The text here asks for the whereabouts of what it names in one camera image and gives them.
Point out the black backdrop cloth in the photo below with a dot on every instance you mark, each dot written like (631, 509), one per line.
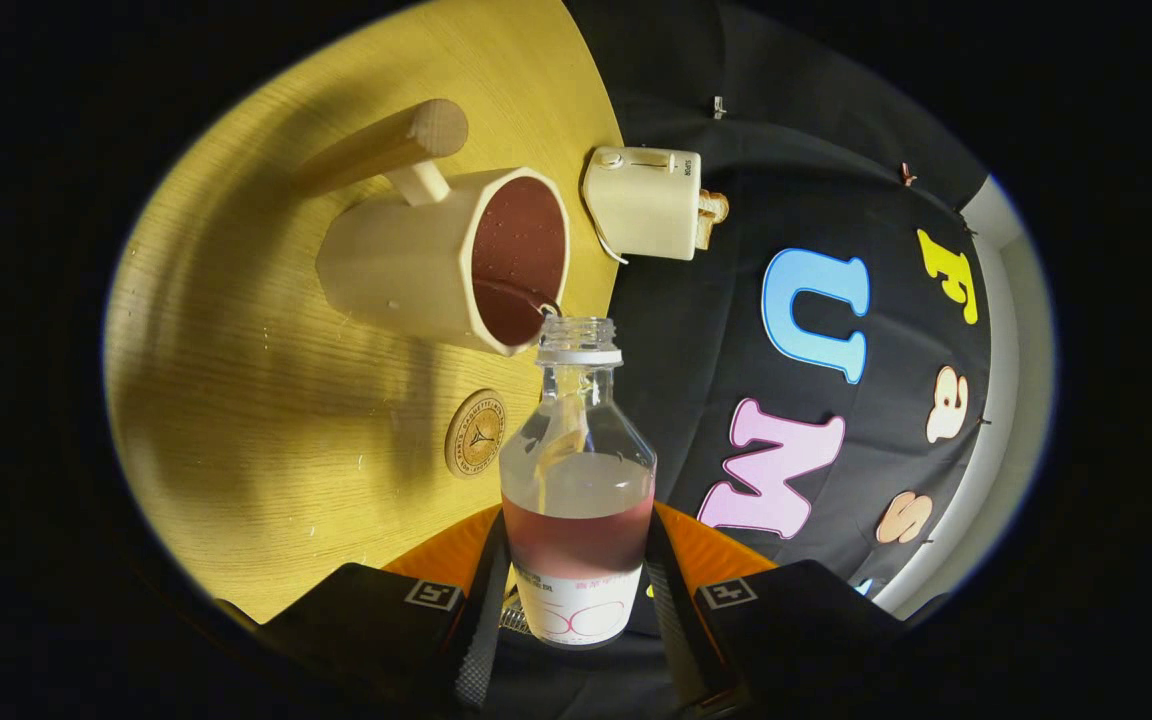
(696, 340)

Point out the cream white toaster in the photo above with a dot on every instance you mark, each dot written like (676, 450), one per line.
(641, 205)

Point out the toast slice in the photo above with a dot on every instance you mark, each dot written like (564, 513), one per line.
(715, 206)
(707, 233)

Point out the clear plastic juice bottle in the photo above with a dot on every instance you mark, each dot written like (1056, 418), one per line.
(576, 520)

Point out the round wooden coaster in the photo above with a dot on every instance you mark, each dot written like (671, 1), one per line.
(476, 435)

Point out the wooden table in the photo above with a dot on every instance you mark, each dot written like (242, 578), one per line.
(236, 400)

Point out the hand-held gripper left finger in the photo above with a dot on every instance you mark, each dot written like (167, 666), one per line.
(481, 650)

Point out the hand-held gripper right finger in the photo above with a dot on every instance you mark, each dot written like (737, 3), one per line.
(676, 640)

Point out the pink cloth clip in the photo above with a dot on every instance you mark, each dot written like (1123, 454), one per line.
(907, 175)

